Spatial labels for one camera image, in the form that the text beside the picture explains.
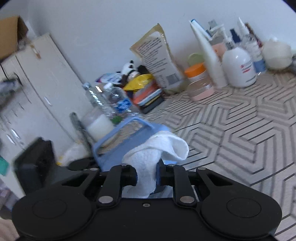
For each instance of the orange lid jar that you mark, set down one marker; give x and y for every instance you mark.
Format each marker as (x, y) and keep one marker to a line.
(196, 71)

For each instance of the white pump bottle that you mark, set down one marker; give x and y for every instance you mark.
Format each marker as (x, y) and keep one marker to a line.
(238, 67)

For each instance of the white cabinet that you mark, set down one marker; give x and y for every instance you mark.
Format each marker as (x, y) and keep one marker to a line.
(46, 81)

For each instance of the pink case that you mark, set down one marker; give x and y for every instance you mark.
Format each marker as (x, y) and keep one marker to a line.
(203, 93)

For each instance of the cardboard box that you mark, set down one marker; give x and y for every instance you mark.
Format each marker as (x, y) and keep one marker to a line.
(9, 34)

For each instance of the yellow packet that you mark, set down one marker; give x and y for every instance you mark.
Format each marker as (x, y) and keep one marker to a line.
(138, 82)

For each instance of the panda toy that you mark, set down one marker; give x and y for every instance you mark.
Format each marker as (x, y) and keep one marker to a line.
(128, 67)

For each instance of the white cloth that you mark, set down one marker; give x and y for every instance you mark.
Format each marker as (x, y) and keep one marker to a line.
(148, 157)

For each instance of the white plastic bag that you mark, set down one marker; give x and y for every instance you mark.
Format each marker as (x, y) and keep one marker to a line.
(76, 153)

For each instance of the green lid jar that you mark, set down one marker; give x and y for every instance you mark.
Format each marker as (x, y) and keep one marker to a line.
(194, 59)

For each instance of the labelled water bottle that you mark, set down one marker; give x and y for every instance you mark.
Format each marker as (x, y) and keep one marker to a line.
(122, 104)

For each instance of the geometric patterned tablecloth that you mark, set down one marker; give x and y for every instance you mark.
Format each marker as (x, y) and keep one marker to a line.
(231, 127)

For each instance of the white round container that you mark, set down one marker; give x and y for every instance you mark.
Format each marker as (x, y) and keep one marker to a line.
(276, 54)

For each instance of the large printed food bag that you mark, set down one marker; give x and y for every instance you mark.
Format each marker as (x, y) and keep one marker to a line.
(157, 60)

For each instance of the blue white packet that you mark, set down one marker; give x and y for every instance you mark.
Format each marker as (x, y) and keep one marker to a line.
(108, 78)

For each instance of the clear spray bottle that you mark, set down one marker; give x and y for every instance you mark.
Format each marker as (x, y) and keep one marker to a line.
(254, 51)

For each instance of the white tube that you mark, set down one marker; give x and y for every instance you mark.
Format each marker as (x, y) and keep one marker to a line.
(212, 60)

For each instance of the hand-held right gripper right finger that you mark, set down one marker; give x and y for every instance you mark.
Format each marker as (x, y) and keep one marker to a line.
(158, 173)

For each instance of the blue plastic container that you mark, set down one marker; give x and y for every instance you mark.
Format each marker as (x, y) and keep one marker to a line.
(115, 157)

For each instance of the pink spray bottle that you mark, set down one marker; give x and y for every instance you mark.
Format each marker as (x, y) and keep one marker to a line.
(219, 49)

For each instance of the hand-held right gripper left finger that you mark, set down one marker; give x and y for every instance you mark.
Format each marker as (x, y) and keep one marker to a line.
(129, 177)

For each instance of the black flat box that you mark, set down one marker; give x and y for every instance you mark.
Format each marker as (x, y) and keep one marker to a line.
(152, 106)

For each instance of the clear plastic bottle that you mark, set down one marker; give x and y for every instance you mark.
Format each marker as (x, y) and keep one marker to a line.
(94, 97)

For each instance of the large white jar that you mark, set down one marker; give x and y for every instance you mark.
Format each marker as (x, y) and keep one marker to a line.
(99, 127)

